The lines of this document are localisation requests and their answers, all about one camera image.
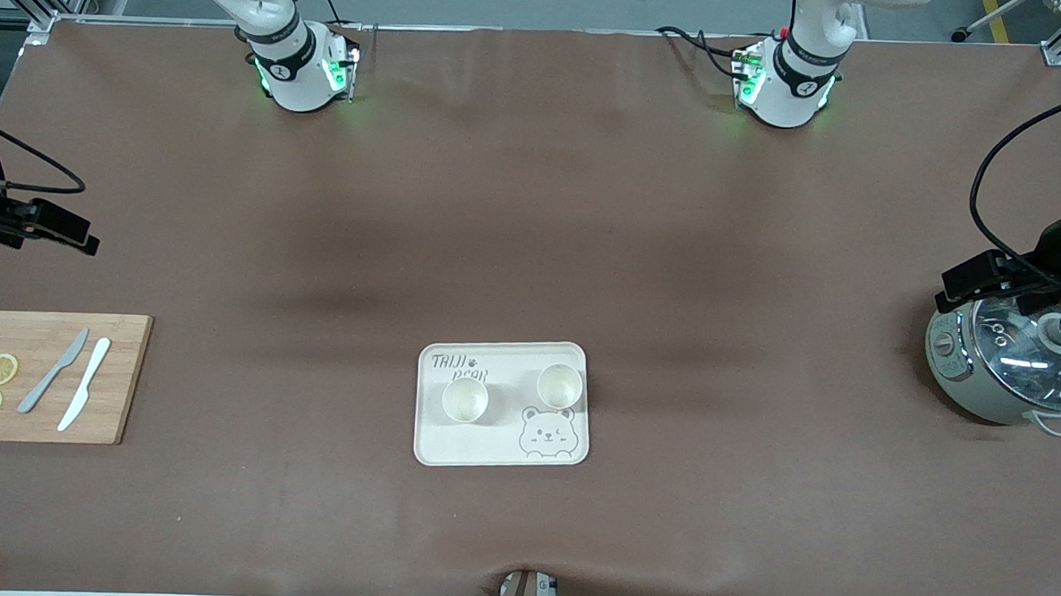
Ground white bear print tray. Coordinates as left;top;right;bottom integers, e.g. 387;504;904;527
412;336;595;473

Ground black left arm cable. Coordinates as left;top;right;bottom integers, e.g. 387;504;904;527
965;80;1061;288

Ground black base power cables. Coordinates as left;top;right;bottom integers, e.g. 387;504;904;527
654;24;751;81

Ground grey plastic knife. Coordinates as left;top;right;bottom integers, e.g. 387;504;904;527
17;325;89;417

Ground brown table mat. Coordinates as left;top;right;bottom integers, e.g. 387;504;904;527
0;2;1061;596

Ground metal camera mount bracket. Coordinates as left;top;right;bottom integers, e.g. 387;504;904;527
497;567;563;596

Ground white plastic knife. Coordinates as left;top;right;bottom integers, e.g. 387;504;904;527
56;336;113;435

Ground white plastic cup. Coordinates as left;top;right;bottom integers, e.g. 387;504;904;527
441;377;490;424
536;362;585;412

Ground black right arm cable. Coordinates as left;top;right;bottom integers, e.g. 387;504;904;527
0;114;89;199

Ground metal stand leg with caster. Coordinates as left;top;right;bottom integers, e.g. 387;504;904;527
952;0;1046;47

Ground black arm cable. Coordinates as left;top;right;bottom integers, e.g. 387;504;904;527
965;80;1061;288
0;114;89;199

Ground wooden cutting board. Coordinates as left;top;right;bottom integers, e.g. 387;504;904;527
0;309;155;449

